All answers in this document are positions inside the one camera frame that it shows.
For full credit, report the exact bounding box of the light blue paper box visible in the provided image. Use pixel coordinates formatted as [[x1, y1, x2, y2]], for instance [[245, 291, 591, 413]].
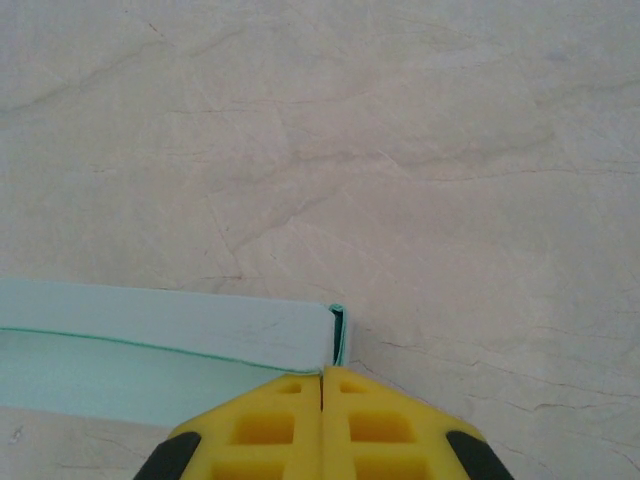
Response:
[[0, 279, 351, 429]]

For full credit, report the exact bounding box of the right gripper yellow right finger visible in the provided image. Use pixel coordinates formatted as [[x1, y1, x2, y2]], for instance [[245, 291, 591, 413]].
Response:
[[323, 366, 514, 480]]

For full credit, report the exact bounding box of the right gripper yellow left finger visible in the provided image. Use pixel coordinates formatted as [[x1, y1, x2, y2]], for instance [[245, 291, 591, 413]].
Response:
[[134, 366, 322, 480]]

